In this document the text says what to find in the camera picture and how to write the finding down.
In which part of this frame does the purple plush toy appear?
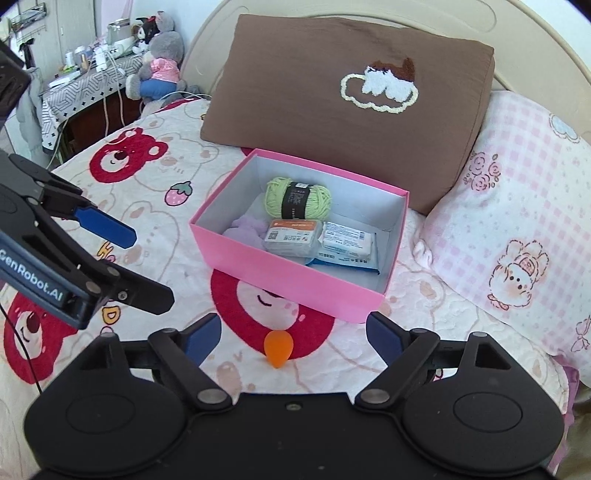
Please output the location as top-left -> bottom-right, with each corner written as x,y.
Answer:
222,214 -> 269,249

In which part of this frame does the pink cardboard box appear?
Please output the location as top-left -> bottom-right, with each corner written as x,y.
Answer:
189,149 -> 410,323

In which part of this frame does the grey plush toy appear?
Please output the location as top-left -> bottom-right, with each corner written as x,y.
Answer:
125,10 -> 199,105

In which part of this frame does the black white plush doll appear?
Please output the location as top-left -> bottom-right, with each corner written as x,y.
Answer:
132,16 -> 159,55

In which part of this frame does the blue wet wipes pack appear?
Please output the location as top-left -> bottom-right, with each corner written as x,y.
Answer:
304,232 -> 380,274

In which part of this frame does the green yarn ball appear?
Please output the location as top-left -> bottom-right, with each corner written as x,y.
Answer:
263,177 -> 332,221

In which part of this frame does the orange makeup sponge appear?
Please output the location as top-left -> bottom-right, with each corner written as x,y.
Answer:
263,330 -> 294,369

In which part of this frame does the brown embroidered pillow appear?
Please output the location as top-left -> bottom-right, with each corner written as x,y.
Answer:
200,15 -> 495,214

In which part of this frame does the small white packet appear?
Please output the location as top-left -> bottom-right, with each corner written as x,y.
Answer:
320,222 -> 373,259

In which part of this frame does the white charging cable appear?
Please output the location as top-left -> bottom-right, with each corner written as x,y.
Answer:
45,45 -> 213,167

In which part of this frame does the patterned bedside table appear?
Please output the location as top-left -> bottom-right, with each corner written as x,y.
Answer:
41,55 -> 142,151

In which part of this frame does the bear print bed blanket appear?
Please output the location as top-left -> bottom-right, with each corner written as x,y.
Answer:
0,96 -> 574,480

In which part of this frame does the white wardrobe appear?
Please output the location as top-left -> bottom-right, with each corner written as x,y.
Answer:
1,0 -> 96,82

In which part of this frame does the clear plastic swab box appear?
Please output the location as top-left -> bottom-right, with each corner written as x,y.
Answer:
263,219 -> 322,258

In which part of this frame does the pink checked pillow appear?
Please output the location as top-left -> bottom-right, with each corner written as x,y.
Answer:
414,91 -> 590,369

